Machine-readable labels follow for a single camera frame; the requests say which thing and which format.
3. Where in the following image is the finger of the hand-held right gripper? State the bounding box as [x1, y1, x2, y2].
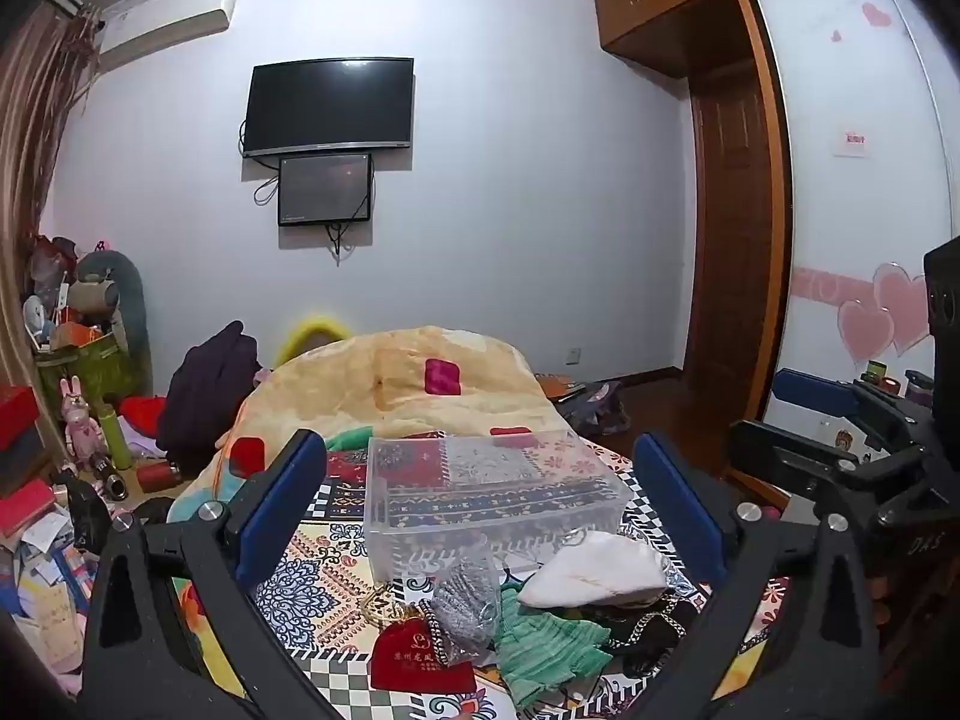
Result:
[772, 367, 935, 458]
[722, 420, 931, 537]

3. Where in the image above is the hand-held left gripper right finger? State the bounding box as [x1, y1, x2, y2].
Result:
[621, 431, 883, 720]

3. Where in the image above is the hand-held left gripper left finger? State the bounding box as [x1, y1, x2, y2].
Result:
[79, 427, 331, 720]

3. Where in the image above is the white fabric pouch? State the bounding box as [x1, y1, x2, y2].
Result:
[517, 530, 670, 610]

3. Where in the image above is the green knitted cloth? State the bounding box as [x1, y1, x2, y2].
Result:
[491, 581, 616, 707]

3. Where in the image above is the clear plastic storage box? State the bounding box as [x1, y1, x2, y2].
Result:
[365, 429, 637, 584]

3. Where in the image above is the red drawstring pouch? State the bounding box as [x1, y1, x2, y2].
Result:
[370, 621, 479, 693]

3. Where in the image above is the grey knitted pouch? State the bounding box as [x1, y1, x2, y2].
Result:
[429, 555, 505, 665]

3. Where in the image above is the teal cloth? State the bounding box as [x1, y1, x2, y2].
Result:
[322, 425, 374, 455]

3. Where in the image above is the purple bag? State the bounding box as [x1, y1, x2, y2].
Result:
[559, 380, 632, 437]

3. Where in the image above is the yellow fleece blanket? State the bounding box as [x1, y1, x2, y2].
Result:
[166, 325, 580, 526]

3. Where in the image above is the dark purple jacket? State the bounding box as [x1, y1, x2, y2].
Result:
[155, 320, 265, 478]

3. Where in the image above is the red cushion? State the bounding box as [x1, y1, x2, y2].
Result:
[118, 394, 167, 433]

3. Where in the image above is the orange book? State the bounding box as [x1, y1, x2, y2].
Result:
[535, 373, 587, 400]

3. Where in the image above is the black cylinder flask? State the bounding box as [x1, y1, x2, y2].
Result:
[90, 453, 130, 500]

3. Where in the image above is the brown wooden door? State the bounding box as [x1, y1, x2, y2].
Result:
[681, 67, 790, 410]

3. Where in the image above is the green bottle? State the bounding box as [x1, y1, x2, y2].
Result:
[101, 405, 136, 470]

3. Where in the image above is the wooden wardrobe with heart stickers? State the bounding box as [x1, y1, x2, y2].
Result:
[591, 0, 960, 428]

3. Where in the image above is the pink rabbit toy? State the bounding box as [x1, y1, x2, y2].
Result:
[60, 376, 103, 460]

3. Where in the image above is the green gift bag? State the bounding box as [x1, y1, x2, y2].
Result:
[36, 330, 142, 407]

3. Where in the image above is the pile of papers and books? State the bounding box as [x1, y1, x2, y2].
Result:
[0, 457, 102, 698]

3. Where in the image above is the grey-green plush toy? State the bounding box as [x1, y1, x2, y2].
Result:
[73, 250, 149, 361]

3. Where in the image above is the red box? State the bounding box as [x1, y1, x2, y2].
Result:
[0, 385, 40, 452]

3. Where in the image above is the striped curtain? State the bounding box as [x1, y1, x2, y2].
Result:
[0, 6, 104, 428]

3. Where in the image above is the white air conditioner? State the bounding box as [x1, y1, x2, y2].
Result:
[96, 0, 241, 77]

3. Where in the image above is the black bag with chain strap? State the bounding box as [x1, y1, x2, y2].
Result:
[592, 592, 710, 680]

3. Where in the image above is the black monitor cable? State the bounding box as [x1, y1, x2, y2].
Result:
[327, 220, 370, 266]

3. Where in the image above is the small wall-mounted monitor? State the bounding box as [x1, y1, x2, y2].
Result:
[278, 154, 374, 227]

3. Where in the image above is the wall-mounted black television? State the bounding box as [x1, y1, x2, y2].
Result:
[245, 58, 415, 159]

